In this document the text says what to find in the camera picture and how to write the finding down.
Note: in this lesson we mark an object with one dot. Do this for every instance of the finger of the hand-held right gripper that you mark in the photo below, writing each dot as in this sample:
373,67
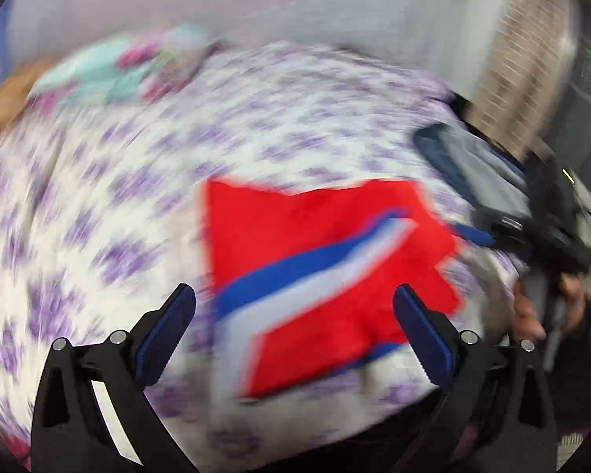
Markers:
470,235

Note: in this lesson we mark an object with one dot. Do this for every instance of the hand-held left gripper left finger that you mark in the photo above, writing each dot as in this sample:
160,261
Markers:
170,327

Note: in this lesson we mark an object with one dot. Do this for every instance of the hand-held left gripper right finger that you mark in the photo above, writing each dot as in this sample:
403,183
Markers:
423,330

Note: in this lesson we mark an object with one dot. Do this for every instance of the red pants with blue stripes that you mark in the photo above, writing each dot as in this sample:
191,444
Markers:
285,226

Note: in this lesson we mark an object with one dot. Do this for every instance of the person's right hand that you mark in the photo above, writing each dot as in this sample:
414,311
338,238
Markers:
527,315

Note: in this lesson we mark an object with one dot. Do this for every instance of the grey hooded sweatshirt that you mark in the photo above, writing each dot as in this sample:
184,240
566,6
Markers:
492,177

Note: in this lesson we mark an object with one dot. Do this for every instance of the blue jeans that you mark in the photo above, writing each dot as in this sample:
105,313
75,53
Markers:
438,152

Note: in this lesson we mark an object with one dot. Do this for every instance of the purple floral bedspread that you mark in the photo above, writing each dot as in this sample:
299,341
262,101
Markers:
128,182

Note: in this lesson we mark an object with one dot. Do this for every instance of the beige checked curtain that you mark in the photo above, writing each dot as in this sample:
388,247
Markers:
517,59

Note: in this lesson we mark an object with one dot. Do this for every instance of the folded teal floral blanket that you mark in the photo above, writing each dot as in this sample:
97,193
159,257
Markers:
93,76

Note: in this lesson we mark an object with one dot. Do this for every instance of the brown pillow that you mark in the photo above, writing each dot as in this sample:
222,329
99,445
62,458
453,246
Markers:
5,108

